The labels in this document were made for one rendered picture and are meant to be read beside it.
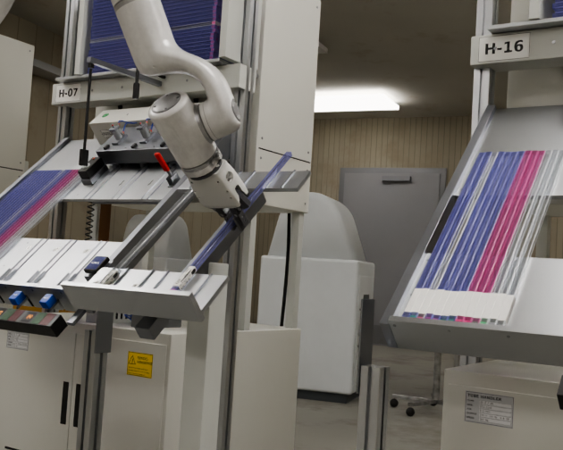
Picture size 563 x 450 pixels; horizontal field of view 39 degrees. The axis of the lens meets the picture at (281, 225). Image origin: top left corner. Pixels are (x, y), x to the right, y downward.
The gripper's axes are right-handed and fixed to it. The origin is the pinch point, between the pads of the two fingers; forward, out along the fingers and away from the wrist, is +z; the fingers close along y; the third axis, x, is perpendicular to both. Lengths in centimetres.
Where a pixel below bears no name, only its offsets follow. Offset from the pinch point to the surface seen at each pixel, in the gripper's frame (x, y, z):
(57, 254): 5, 58, 9
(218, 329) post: 16.2, 5.5, 17.8
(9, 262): 9, 73, 8
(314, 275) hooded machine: -184, 162, 244
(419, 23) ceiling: -416, 152, 211
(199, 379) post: 26.9, 6.8, 21.8
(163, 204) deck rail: -14.9, 36.6, 10.8
